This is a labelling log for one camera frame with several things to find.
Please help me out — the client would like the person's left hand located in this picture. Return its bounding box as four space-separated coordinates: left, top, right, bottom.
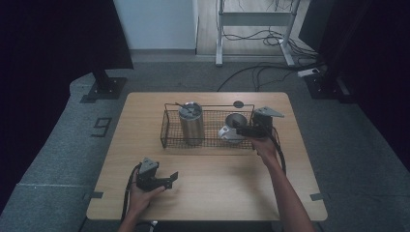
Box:
127 184 167 220

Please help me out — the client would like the right hand-held gripper cable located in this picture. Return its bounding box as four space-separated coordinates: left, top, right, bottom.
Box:
266 126 287 177

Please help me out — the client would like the white power strip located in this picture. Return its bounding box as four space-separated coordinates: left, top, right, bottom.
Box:
297 68 321 78

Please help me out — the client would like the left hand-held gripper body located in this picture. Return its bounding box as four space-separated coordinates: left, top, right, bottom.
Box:
135 157 166 193

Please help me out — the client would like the black stand with base plate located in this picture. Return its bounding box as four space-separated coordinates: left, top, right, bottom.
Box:
79 69 129 104
304 62 356 104

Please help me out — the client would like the black curtain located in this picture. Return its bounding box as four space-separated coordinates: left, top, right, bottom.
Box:
0 0 134 216
298 0 410 170

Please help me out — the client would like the tangle of black floor cables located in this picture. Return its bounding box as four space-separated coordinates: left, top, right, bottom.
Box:
216 27 325 93

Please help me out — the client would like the black wire mesh basket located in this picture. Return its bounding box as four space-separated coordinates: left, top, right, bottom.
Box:
160 101 260 150

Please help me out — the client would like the white metal desk frame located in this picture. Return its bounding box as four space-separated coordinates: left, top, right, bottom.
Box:
215 0 302 68

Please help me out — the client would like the hand-held gripper cable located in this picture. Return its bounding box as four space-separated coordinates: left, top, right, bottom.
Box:
266 126 287 177
120 163 160 232

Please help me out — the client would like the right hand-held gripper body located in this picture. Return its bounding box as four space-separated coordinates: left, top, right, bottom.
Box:
251 105 285 140

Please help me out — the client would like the dark metal straw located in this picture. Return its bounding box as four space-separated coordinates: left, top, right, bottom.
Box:
174 101 195 113

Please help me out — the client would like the left hand-held gripper cable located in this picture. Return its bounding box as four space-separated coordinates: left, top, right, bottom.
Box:
120 163 160 232

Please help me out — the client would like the person's right hand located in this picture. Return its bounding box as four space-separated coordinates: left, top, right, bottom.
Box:
249 134 280 167

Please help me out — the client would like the steel mug with white handle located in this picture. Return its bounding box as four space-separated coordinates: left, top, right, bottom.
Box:
218 112 249 145

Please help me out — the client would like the steel tumbler with lid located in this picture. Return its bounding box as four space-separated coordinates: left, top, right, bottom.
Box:
178 101 206 146

